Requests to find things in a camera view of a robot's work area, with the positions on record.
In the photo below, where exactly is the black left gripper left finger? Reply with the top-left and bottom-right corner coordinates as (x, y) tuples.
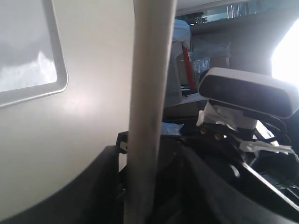
(2, 146), (119, 224)

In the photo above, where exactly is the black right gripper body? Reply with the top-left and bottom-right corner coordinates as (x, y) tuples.
(116, 122), (299, 201)

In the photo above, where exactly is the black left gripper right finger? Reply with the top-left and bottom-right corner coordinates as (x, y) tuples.
(149, 144), (299, 224)

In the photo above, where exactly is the white drumstick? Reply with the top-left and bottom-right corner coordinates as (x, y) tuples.
(124, 0), (177, 224)

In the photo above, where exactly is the white plastic tray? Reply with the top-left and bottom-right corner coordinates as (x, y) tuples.
(0, 0), (68, 107)

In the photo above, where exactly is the cluttered background shelf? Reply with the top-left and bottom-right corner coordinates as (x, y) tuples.
(163, 0), (299, 122)

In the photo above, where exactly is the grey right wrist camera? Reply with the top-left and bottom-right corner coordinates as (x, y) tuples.
(198, 67), (299, 119)

